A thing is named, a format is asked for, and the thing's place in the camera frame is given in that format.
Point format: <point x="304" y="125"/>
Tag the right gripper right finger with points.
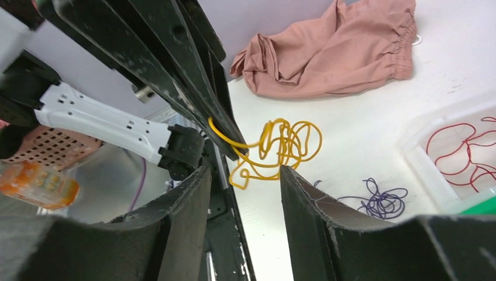
<point x="329" y="240"/>

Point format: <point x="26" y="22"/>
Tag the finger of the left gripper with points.
<point x="195" y="12"/>
<point x="157" y="45"/>

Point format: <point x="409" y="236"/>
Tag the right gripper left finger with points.
<point x="162" y="240"/>

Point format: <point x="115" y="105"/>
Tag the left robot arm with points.
<point x="33" y="94"/>

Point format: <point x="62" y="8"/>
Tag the orange bottle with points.
<point x="38" y="185"/>

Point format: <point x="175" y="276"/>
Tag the pink perforated basket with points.
<point x="55" y="148"/>

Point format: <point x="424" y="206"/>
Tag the clear plastic bin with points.
<point x="453" y="155"/>

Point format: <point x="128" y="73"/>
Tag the green plastic bin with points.
<point x="487" y="207"/>

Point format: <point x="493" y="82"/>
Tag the pink cloth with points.
<point x="351" y="48"/>

